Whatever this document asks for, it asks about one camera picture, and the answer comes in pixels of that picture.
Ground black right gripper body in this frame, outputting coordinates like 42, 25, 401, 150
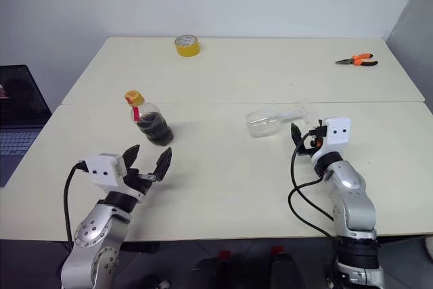
296, 134, 326, 157

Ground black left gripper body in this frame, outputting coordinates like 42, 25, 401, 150
118, 168, 157, 202

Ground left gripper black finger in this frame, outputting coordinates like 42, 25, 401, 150
122, 144, 141, 171
152, 147, 174, 182

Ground clear plastic bottle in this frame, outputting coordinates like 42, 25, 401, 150
245, 98, 318, 139

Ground dark liquid plastic bottle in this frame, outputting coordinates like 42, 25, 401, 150
128, 99, 175, 148

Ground yellow bottle cap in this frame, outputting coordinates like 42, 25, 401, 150
123, 89, 143, 106

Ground dark rounded shape red top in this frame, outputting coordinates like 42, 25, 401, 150
190, 250, 238, 289

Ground yellow tape roll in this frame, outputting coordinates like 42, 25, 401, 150
174, 34, 201, 58

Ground dark grey laptop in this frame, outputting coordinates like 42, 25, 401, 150
0, 64, 53, 188

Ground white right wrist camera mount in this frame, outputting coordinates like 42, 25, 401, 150
310, 116, 352, 164

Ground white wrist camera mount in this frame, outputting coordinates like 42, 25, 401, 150
84, 152, 128, 189
310, 116, 352, 164

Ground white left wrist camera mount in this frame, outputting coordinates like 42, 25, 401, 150
84, 152, 128, 189

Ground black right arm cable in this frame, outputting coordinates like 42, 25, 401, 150
287, 126, 341, 246

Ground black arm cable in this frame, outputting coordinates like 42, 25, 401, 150
287, 126, 341, 246
62, 160, 89, 248

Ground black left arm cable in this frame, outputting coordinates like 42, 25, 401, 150
62, 160, 89, 248

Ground orange handled pliers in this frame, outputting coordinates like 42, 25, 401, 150
335, 53, 379, 67

